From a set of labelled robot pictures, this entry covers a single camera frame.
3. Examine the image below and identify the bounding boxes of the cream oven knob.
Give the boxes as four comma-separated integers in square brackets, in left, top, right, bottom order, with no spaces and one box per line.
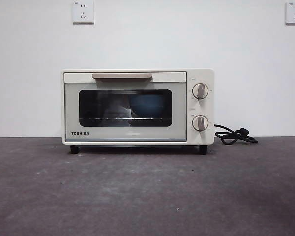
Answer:
[192,83,210,100]
[192,115,209,132]

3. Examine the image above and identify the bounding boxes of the cream toaster oven housing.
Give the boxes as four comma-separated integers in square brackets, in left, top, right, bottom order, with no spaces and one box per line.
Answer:
[61,68,215,155]

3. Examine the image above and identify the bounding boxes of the oven door with beige handle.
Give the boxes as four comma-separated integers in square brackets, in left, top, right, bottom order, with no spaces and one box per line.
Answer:
[63,71,187,143]

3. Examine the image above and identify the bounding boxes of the black oven power cable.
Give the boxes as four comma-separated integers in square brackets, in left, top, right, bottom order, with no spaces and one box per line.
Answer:
[213,123,258,145]

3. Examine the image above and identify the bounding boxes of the metal wire oven rack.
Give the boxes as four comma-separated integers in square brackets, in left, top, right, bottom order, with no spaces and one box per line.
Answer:
[81,117,170,122]

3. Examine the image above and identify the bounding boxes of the blue bowl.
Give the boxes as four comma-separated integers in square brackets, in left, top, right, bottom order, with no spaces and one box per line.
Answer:
[129,94,166,118]

